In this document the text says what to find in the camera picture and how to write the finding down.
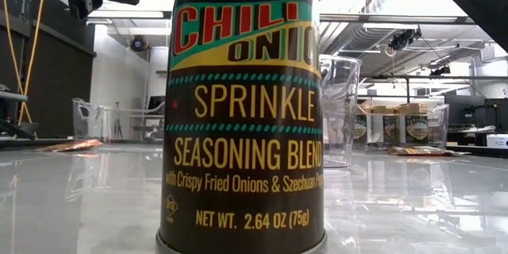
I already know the orange spice packet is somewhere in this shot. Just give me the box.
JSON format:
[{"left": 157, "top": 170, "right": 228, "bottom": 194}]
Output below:
[{"left": 35, "top": 138, "right": 103, "bottom": 153}]

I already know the yellow-lid chili onion spice jar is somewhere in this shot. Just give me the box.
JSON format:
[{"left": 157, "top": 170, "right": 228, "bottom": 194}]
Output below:
[{"left": 156, "top": 0, "right": 329, "bottom": 254}]

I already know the large clear plastic bin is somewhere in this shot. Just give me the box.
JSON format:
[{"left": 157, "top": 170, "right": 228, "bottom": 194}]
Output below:
[{"left": 319, "top": 54, "right": 363, "bottom": 169}]

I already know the dark brown spice packet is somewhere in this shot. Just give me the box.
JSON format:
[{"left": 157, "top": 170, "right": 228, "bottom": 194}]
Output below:
[{"left": 387, "top": 145, "right": 471, "bottom": 157}]

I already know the black round ceiling fixture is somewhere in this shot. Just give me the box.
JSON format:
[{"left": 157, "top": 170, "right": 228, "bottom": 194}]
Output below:
[{"left": 129, "top": 35, "right": 148, "bottom": 52}]

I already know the small clear plastic bin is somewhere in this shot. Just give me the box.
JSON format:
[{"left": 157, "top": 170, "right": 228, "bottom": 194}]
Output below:
[
  {"left": 352, "top": 102, "right": 450, "bottom": 150},
  {"left": 71, "top": 97, "right": 167, "bottom": 142}
]

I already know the black monitor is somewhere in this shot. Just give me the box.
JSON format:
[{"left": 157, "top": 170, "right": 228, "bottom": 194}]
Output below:
[{"left": 444, "top": 94, "right": 508, "bottom": 133}]

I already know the yellow cable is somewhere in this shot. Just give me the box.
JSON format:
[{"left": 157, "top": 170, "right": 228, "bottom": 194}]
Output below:
[{"left": 0, "top": 0, "right": 49, "bottom": 140}]

